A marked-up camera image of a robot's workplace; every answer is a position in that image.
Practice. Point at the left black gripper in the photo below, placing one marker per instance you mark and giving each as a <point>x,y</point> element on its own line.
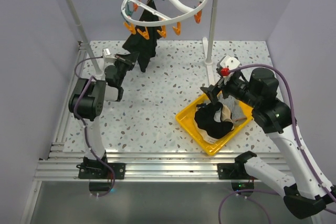
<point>131,59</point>

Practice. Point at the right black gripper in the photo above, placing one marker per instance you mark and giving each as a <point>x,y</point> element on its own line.
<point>223,84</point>

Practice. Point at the black pinstriped underwear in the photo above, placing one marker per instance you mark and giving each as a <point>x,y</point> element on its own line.
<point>137,43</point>

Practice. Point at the beige underwear navy trim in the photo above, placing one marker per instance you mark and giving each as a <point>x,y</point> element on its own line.
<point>226,115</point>

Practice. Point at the plain black underwear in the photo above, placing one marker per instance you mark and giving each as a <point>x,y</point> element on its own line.
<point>210,130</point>

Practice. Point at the grey striped underwear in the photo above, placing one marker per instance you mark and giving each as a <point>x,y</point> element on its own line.
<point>238,115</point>

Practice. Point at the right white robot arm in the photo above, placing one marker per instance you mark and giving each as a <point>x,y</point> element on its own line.
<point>307,191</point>

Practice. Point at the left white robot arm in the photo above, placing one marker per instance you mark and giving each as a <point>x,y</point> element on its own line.
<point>87,99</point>

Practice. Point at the white round clip hanger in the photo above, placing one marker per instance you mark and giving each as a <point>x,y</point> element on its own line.
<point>171,14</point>

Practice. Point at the right white rack pole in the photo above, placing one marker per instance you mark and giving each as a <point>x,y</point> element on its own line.
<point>212,26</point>

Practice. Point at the white rack pole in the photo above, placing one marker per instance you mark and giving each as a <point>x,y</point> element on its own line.
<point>212,26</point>
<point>83,36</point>

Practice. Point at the yellow plastic tray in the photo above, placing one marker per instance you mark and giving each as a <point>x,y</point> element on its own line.
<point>186,120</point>

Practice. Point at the left white rack pole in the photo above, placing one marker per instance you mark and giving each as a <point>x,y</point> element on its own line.
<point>83,36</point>

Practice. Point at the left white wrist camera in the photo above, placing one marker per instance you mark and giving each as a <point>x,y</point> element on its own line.
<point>108,57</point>

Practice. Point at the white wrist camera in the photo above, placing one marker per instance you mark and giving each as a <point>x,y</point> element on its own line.
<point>226,64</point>
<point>108,57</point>

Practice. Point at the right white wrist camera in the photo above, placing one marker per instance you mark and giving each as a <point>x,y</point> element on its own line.
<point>226,64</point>

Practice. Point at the aluminium rail frame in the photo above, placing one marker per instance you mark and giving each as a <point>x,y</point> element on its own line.
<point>145,134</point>

